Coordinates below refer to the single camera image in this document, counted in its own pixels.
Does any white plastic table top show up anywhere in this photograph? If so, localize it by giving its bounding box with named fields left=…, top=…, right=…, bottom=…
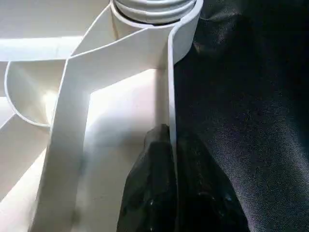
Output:
left=0, top=0, right=202, bottom=232

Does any white plastic table leg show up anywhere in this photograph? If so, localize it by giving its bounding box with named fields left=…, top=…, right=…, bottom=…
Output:
left=110, top=0, right=196, bottom=26

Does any black work mat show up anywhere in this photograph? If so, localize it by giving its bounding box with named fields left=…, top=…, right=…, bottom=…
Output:
left=171, top=0, right=309, bottom=232

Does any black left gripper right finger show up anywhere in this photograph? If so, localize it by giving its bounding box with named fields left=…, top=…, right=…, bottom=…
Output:
left=175, top=130, right=249, bottom=232

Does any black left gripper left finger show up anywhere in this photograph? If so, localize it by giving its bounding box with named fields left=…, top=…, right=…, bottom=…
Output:
left=117, top=124, right=177, bottom=232

